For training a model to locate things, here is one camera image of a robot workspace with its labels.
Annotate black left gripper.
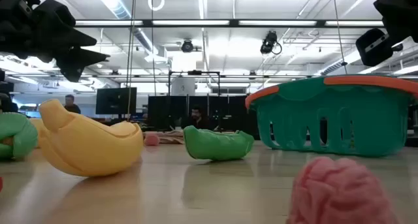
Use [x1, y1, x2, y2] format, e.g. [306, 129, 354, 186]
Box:
[0, 0, 110, 82]

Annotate teal basket with orange rim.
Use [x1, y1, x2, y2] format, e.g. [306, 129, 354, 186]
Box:
[244, 74, 418, 159]

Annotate person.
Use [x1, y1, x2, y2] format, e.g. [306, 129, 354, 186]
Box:
[0, 92, 19, 114]
[63, 93, 82, 115]
[181, 104, 213, 131]

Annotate large black screen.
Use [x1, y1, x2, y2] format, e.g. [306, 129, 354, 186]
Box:
[95, 86, 138, 116]

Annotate green toy vegetable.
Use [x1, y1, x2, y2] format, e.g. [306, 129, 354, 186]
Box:
[0, 112, 39, 160]

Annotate yellow toy banana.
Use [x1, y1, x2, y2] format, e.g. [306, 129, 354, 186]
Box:
[38, 98, 144, 178]

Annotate black partition panels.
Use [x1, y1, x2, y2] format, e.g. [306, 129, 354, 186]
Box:
[147, 95, 259, 140]

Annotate overhead light bar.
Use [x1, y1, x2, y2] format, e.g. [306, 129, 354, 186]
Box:
[74, 19, 385, 28]

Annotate small red toy strawberry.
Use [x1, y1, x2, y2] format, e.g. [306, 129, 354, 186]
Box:
[143, 133, 161, 147]

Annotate folded beige cloth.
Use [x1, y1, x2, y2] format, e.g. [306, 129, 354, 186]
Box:
[155, 130, 187, 145]

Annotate green toy pea pod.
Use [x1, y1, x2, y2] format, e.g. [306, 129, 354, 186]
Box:
[182, 125, 255, 162]

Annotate pink toy raspberry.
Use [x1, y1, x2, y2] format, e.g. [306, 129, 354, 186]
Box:
[286, 156, 401, 224]

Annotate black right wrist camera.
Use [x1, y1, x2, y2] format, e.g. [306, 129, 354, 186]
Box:
[355, 27, 404, 67]

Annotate silver ventilation duct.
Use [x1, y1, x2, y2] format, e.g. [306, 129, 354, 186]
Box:
[97, 0, 161, 55]

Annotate thin hanging cable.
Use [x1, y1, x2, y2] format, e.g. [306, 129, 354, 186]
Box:
[125, 0, 137, 120]
[332, 0, 347, 67]

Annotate white hanging ring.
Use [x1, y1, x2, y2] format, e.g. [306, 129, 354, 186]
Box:
[147, 0, 166, 12]

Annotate black ceiling camera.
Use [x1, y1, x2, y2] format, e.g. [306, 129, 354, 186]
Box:
[259, 30, 283, 56]
[180, 39, 195, 54]

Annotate black background rig frame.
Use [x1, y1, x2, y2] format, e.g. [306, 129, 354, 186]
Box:
[167, 69, 222, 97]

